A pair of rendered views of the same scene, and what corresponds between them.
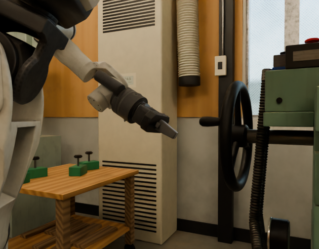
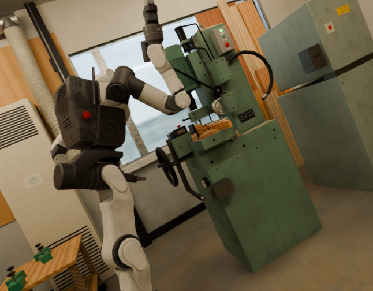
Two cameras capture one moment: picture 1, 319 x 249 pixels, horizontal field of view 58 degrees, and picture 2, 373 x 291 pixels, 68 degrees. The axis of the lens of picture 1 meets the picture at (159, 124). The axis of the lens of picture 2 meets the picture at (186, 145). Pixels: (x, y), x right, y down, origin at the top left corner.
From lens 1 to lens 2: 1.12 m
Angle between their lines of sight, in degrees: 43
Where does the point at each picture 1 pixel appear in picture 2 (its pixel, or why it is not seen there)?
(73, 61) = not seen: hidden behind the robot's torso
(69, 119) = not seen: outside the picture
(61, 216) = (78, 275)
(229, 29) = not seen: hidden behind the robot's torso
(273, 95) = (177, 146)
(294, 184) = (165, 189)
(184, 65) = (72, 152)
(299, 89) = (183, 141)
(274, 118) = (182, 153)
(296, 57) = (178, 133)
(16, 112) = (105, 194)
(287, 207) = (168, 203)
